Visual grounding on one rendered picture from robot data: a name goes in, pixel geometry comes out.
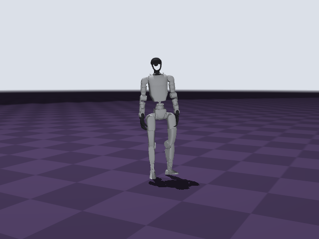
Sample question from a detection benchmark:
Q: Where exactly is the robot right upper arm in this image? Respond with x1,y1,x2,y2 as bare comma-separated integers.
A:
141,77,149,101

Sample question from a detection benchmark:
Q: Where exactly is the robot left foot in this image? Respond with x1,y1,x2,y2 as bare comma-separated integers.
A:
165,169,179,175

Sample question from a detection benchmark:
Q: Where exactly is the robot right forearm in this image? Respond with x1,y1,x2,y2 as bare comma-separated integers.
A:
139,96,146,117

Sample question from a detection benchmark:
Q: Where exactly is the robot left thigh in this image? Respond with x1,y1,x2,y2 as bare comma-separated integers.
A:
164,112,177,149

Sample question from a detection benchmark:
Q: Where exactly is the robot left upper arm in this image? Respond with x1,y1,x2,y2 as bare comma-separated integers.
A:
167,75,177,99

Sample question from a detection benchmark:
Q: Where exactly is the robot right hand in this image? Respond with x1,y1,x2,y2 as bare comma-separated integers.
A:
139,113,148,130

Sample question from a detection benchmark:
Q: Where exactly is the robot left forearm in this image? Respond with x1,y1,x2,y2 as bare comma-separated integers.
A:
172,97,179,114

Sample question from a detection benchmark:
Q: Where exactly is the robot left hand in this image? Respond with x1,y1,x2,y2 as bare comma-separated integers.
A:
174,110,179,127

